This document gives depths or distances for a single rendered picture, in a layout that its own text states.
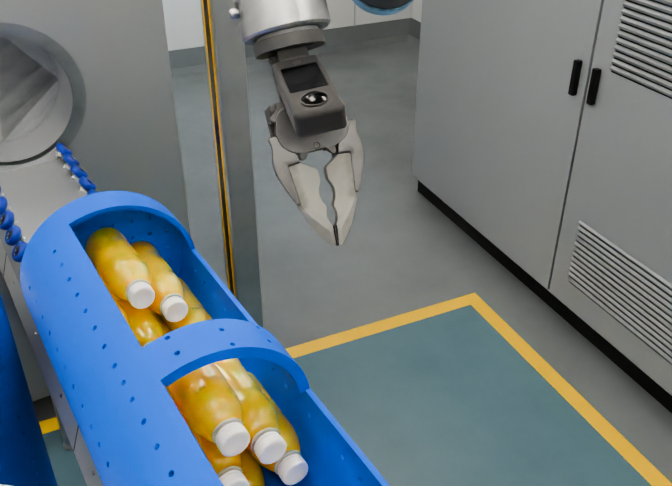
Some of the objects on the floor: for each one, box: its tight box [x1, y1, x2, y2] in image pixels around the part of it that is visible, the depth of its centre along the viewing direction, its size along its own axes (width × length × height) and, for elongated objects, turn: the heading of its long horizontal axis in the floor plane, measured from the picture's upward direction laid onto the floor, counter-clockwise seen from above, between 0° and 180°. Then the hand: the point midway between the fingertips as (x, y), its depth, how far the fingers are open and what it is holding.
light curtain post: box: [199, 0, 264, 328], centre depth 170 cm, size 6×6×170 cm
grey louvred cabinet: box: [412, 0, 672, 413], centre depth 265 cm, size 54×215×145 cm, turn 25°
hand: (336, 234), depth 74 cm, fingers closed
